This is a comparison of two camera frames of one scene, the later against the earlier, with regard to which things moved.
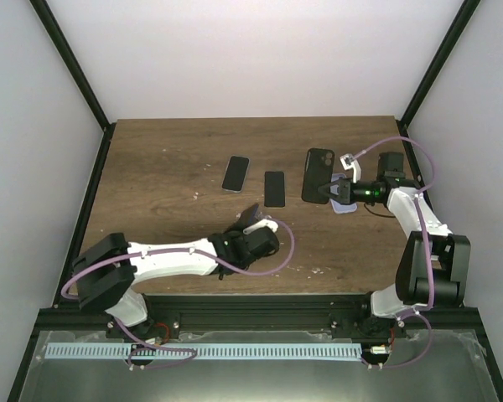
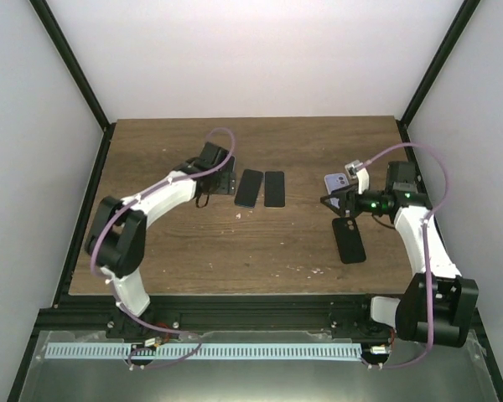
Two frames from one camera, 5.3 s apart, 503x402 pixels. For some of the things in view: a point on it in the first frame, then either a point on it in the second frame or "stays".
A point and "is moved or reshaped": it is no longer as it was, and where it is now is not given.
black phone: [274, 188] stays
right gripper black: [344, 192] → [347, 198]
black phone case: [319, 170] → [349, 239]
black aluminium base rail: [261, 311] stays
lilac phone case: [340, 208] is moved or reshaped
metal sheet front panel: [396, 366] stays
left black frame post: [80, 78] stays
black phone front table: [249, 217] → [249, 188]
